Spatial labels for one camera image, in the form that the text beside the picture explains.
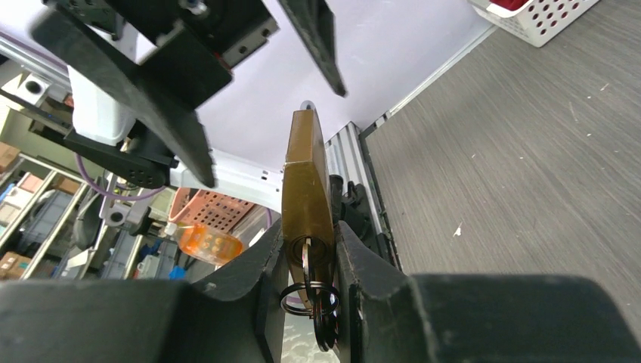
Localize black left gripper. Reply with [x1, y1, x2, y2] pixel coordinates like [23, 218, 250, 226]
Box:
[30, 0, 347, 188]

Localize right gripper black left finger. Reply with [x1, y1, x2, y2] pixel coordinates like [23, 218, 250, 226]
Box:
[1, 222, 288, 362]

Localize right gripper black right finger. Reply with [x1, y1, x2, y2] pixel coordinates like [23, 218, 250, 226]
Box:
[335, 223, 640, 362]

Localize silver brass padlock keys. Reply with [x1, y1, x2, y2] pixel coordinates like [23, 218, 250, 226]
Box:
[280, 237, 340, 352]

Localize brass padlock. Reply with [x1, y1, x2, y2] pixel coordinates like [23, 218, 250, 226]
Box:
[281, 101, 336, 284]

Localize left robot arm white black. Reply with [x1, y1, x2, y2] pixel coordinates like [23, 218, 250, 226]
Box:
[29, 1, 283, 211]

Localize orange drink bottle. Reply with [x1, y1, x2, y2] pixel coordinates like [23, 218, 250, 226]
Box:
[165, 223, 245, 265]

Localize pink laundry basket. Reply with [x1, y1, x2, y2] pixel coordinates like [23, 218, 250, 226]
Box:
[168, 188, 254, 233]

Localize red cloth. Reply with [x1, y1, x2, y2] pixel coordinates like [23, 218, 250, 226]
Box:
[491, 0, 528, 11]

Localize white plastic basket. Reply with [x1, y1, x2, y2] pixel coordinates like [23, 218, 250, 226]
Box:
[470, 0, 598, 48]

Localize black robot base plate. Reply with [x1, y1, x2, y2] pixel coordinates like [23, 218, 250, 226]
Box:
[329, 175, 401, 270]

